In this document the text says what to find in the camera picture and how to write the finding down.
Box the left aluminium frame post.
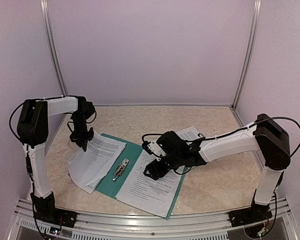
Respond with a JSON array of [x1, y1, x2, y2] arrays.
[[39, 0, 69, 96]]

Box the aluminium frame post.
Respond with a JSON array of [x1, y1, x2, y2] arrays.
[[39, 0, 69, 96], [231, 0, 262, 111]]

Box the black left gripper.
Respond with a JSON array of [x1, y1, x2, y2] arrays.
[[70, 112, 95, 152]]

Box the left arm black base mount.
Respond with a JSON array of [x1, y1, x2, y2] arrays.
[[30, 192, 78, 228]]

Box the printed paper sheet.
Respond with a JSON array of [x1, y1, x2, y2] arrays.
[[176, 126, 200, 141], [68, 131, 127, 194]]

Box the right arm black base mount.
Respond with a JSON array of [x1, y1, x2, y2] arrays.
[[228, 199, 273, 228]]

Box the paper sheets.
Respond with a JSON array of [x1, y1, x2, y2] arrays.
[[115, 151, 182, 219]]

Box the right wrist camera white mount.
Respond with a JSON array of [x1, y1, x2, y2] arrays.
[[141, 141, 167, 161]]

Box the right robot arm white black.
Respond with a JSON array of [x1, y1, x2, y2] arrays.
[[141, 113, 291, 222]]

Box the right aluminium frame post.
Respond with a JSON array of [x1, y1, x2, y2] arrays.
[[231, 0, 262, 111]]

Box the dark teal folder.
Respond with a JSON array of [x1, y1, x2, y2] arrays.
[[95, 133, 185, 217]]

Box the front aluminium rail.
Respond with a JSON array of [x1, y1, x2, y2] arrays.
[[7, 197, 298, 240]]

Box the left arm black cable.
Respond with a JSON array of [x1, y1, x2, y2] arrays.
[[9, 96, 98, 141]]

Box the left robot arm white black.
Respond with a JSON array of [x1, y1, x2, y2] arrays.
[[16, 96, 96, 223]]

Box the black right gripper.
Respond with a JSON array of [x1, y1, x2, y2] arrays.
[[143, 152, 183, 181]]

